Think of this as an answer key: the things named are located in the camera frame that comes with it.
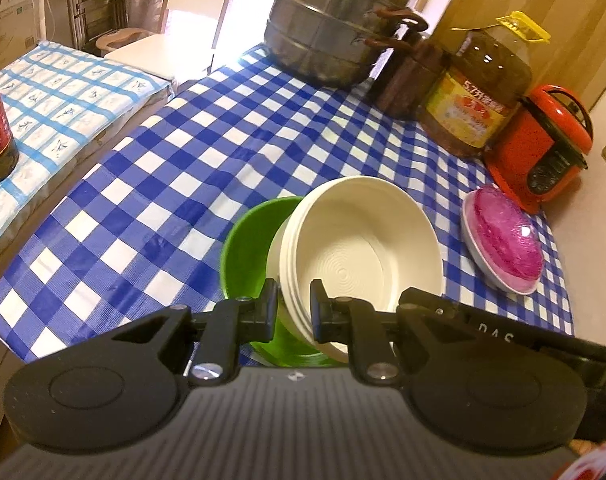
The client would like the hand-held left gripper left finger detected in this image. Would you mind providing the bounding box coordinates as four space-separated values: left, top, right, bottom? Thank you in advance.
110 278 281 386

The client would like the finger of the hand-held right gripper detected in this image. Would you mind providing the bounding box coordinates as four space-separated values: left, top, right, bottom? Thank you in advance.
398 287 466 333

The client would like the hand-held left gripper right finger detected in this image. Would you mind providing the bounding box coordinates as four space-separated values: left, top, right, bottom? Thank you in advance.
309 278 489 385

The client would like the green plastic bowl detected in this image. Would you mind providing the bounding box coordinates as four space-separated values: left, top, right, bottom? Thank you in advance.
219 196 334 368

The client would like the white ceramic plate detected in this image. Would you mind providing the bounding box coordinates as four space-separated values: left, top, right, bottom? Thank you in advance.
460 187 541 295

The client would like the cream plastic bowl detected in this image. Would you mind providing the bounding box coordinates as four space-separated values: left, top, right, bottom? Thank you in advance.
267 176 444 365

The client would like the large purple glass plate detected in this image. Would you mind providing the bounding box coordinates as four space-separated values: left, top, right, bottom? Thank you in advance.
472 185 545 281

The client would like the blue white checked tablecloth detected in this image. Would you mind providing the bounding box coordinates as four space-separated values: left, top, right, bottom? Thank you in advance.
0 42 576 363

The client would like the red electric pressure cooker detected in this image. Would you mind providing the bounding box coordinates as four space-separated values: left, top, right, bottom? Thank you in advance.
483 84 595 214

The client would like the large cooking oil bottle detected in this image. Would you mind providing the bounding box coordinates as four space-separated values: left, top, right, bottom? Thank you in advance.
415 10 551 157

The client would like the brown metal canister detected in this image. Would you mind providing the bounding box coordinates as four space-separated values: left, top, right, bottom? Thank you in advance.
370 30 451 122

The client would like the stainless steel steamer pot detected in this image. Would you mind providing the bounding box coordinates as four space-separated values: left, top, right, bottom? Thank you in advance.
263 0 429 92

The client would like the light blue patterned cloth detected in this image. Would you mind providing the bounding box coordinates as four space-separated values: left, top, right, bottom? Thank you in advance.
0 40 174 261

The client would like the tan curved object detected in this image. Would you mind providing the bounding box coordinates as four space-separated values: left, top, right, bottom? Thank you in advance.
95 27 151 58

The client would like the wooden cabinet panel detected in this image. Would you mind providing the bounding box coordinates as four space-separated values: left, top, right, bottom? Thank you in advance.
423 0 606 113

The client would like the dark wooden folding rack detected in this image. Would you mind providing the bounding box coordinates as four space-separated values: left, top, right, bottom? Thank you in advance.
63 0 131 53

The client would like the cardboard box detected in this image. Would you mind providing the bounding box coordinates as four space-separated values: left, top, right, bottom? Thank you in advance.
0 0 46 76

